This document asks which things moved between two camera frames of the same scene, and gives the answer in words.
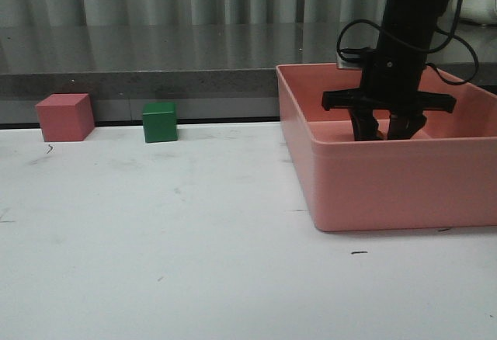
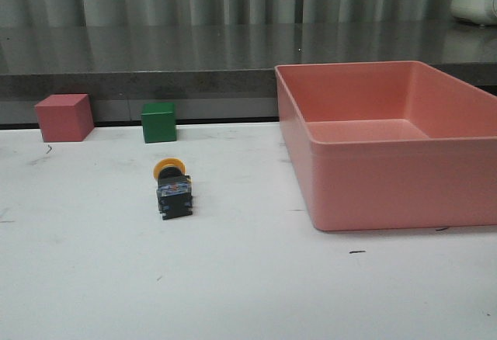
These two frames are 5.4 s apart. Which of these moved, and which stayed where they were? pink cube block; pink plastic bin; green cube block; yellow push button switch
Moved: yellow push button switch
Stayed: pink cube block; pink plastic bin; green cube block
